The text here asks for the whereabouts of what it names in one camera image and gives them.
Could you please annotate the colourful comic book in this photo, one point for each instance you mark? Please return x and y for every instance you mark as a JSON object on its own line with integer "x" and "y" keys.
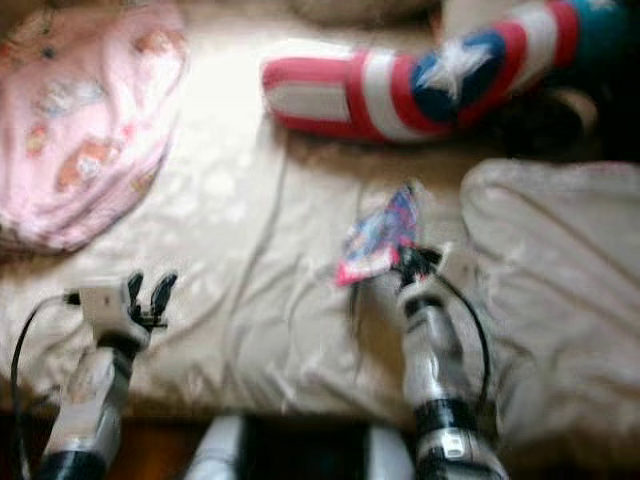
{"x": 380, "y": 240}

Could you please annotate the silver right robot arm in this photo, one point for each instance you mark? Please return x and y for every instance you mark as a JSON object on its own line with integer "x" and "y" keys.
{"x": 440, "y": 370}

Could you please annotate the cream patterned bed sheet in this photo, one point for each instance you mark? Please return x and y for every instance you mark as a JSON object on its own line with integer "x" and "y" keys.
{"x": 260, "y": 250}

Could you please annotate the cream satin pillow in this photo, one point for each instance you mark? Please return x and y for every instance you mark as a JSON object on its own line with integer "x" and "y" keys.
{"x": 550, "y": 280}

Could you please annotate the silver robot left leg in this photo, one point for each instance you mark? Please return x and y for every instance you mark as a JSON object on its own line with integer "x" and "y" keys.
{"x": 215, "y": 455}

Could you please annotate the pink cartoon print blanket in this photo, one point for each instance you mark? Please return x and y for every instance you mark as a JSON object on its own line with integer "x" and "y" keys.
{"x": 80, "y": 130}

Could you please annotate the red white blue star bolster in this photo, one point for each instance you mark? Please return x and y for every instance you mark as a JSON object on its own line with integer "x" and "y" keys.
{"x": 380, "y": 95}

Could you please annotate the black and beige plush toy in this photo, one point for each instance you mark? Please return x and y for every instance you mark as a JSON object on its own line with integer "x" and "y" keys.
{"x": 550, "y": 125}

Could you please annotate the beige pillow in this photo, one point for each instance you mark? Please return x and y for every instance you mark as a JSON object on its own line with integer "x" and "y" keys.
{"x": 360, "y": 10}

